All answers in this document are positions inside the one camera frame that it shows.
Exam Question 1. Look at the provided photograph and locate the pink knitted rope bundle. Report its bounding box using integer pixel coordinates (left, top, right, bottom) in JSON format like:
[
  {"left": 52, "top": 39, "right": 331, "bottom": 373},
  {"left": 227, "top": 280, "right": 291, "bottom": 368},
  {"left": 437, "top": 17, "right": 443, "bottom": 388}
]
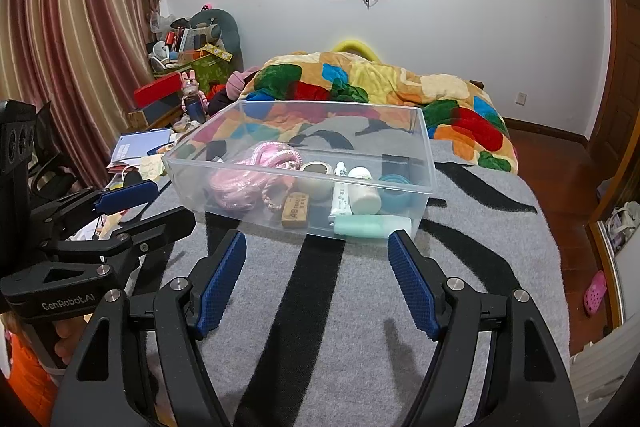
[{"left": 207, "top": 141, "right": 305, "bottom": 214}]

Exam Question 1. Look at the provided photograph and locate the small brown block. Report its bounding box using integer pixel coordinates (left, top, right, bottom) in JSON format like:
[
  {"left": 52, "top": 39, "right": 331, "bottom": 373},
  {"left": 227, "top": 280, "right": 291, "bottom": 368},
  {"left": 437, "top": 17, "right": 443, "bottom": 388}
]
[{"left": 281, "top": 192, "right": 309, "bottom": 229}]

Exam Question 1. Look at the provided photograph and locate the white tape roll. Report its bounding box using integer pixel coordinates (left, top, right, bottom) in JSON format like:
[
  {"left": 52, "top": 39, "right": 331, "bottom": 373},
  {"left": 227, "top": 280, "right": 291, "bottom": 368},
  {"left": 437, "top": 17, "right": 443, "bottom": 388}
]
[{"left": 295, "top": 161, "right": 333, "bottom": 202}]

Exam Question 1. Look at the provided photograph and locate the white ointment tube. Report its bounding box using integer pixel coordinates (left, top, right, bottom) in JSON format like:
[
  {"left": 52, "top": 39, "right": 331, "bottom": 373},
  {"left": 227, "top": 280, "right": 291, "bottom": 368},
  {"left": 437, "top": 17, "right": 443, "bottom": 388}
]
[{"left": 329, "top": 161, "right": 352, "bottom": 225}]

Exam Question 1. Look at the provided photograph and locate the clear plastic storage box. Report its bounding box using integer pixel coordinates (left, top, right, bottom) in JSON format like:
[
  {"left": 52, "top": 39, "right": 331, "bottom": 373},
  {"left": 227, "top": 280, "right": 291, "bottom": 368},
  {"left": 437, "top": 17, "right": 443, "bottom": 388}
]
[{"left": 164, "top": 101, "right": 437, "bottom": 241}]

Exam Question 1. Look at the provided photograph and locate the mint green white bottle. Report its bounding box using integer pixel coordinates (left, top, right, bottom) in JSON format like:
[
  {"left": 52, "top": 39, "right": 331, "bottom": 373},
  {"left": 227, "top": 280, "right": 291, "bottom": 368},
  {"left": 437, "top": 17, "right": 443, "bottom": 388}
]
[{"left": 333, "top": 215, "right": 412, "bottom": 239}]

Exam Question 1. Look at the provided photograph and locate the blue tape roll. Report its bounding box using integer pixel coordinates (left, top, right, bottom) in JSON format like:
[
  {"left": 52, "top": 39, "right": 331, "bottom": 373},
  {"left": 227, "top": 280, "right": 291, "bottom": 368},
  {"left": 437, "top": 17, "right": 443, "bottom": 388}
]
[{"left": 378, "top": 173, "right": 412, "bottom": 213}]

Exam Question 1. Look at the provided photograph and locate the white pill bottle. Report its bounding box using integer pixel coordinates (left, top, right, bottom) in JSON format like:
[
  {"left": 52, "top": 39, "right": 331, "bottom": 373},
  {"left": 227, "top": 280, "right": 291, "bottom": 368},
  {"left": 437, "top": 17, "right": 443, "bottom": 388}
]
[{"left": 347, "top": 166, "right": 382, "bottom": 215}]

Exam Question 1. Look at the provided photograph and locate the person's hand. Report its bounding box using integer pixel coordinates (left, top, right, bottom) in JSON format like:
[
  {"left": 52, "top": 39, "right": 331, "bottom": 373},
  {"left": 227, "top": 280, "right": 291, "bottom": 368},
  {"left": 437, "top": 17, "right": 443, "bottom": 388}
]
[{"left": 54, "top": 317, "right": 87, "bottom": 364}]

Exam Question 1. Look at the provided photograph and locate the white radiator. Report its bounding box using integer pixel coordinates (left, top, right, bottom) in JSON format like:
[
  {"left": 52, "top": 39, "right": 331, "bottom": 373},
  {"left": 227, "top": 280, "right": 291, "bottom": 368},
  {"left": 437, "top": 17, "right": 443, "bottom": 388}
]
[{"left": 570, "top": 313, "right": 639, "bottom": 426}]

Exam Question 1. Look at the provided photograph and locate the blue notebook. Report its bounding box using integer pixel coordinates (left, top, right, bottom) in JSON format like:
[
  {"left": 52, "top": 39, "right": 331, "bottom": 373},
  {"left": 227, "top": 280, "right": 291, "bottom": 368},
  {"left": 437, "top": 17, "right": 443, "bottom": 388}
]
[{"left": 108, "top": 128, "right": 172, "bottom": 168}]

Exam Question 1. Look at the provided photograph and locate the pink croc shoe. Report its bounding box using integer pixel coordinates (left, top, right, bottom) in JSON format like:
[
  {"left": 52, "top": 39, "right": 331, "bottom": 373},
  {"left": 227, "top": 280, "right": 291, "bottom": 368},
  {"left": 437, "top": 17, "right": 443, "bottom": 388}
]
[{"left": 582, "top": 270, "right": 608, "bottom": 317}]

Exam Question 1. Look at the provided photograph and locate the red box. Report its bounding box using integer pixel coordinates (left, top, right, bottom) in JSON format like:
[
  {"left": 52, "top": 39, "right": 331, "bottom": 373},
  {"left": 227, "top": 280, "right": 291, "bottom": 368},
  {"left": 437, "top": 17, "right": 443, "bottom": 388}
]
[{"left": 134, "top": 72, "right": 182, "bottom": 109}]

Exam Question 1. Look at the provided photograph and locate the pink bunny toy bottle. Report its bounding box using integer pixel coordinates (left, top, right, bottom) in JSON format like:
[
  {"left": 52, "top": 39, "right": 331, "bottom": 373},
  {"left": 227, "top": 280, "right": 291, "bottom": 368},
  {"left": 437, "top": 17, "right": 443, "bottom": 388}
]
[{"left": 181, "top": 69, "right": 208, "bottom": 124}]

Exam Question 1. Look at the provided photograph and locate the grey black patterned blanket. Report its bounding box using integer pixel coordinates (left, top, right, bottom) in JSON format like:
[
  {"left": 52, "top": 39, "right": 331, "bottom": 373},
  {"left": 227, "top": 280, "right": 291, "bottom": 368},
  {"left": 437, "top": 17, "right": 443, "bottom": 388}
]
[{"left": 114, "top": 116, "right": 572, "bottom": 427}]

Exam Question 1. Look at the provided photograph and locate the pink striped curtain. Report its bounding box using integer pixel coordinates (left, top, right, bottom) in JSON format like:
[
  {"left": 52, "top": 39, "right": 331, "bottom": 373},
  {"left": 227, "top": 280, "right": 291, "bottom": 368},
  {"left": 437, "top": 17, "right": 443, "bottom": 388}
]
[{"left": 1, "top": 0, "right": 160, "bottom": 186}]

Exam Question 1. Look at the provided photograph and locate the wooden shelf unit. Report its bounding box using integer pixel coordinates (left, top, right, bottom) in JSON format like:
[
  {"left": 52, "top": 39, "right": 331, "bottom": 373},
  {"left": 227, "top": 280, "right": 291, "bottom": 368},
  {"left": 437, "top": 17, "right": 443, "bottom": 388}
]
[{"left": 587, "top": 0, "right": 639, "bottom": 329}]

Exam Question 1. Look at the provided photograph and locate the colourful patchwork quilt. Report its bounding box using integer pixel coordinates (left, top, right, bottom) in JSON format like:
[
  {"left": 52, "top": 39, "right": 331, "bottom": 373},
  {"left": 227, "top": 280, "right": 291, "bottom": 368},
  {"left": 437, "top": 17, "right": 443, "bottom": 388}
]
[{"left": 240, "top": 52, "right": 518, "bottom": 173}]

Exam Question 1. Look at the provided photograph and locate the white wall socket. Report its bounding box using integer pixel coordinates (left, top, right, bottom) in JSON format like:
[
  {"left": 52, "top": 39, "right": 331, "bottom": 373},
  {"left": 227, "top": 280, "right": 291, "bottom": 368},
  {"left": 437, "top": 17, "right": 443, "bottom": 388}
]
[{"left": 515, "top": 92, "right": 527, "bottom": 106}]

